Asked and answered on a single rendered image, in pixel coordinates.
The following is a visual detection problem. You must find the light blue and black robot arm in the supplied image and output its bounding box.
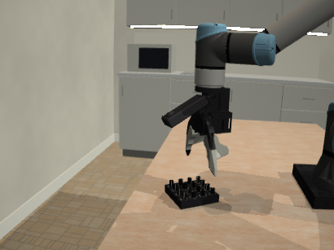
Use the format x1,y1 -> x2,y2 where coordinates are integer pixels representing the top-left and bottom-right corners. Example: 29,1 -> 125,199
161,0 -> 334,192

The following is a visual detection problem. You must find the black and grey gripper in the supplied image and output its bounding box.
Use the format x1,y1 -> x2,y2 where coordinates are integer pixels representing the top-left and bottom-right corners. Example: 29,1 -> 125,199
186,86 -> 232,177

